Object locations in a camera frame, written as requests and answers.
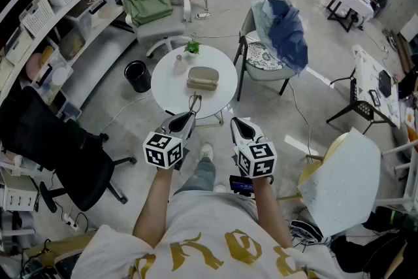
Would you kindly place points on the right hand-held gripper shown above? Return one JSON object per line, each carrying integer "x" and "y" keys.
{"x": 256, "y": 160}

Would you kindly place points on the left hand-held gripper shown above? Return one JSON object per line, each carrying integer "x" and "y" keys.
{"x": 162, "y": 149}

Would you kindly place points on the eyeglasses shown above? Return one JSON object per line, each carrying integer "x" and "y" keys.
{"x": 190, "y": 104}

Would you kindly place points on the beige tray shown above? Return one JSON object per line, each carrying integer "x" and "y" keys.
{"x": 202, "y": 74}

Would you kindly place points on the person's left forearm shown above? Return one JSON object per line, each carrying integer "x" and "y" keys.
{"x": 153, "y": 206}

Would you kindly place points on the person's right forearm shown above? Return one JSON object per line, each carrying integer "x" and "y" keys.
{"x": 272, "y": 212}

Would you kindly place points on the person's white shoe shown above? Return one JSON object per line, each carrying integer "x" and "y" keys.
{"x": 206, "y": 152}

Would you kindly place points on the white round table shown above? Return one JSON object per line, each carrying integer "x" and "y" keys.
{"x": 170, "y": 88}

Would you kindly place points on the person's jeans leg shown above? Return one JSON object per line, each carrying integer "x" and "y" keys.
{"x": 200, "y": 174}

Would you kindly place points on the small glass bottle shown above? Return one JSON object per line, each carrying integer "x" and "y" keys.
{"x": 180, "y": 66}

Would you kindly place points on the black trash bin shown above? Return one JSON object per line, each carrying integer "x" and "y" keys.
{"x": 137, "y": 76}

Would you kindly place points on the grey chair with black legs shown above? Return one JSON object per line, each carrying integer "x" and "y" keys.
{"x": 271, "y": 73}

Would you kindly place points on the wooden chair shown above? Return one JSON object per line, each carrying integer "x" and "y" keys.
{"x": 313, "y": 170}

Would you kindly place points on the patterned seat cushion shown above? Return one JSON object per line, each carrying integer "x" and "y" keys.
{"x": 261, "y": 57}

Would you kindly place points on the green plant in white pot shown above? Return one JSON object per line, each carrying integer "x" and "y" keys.
{"x": 192, "y": 47}

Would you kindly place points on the person's white printed shirt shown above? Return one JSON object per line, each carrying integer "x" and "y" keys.
{"x": 209, "y": 225}

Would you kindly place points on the white office chair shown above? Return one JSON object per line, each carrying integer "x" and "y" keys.
{"x": 160, "y": 31}

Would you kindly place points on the white foam board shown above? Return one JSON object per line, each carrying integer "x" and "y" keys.
{"x": 343, "y": 183}

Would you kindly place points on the blue cloth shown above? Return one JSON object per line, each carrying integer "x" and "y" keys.
{"x": 284, "y": 32}

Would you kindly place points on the black sneakers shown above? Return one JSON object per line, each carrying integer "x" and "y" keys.
{"x": 305, "y": 232}

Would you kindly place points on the green tote bag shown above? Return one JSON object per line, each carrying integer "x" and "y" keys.
{"x": 148, "y": 5}

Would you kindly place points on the black office chair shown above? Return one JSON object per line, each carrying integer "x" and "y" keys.
{"x": 49, "y": 143}

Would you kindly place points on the patterned top metal table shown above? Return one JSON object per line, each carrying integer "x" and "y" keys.
{"x": 369, "y": 75}

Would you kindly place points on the white power strip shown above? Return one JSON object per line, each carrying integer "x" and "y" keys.
{"x": 72, "y": 222}

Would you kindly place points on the clear storage box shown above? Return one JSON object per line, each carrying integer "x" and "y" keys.
{"x": 88, "y": 9}

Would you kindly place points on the small white drawer box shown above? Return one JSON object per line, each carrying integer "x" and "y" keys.
{"x": 18, "y": 194}

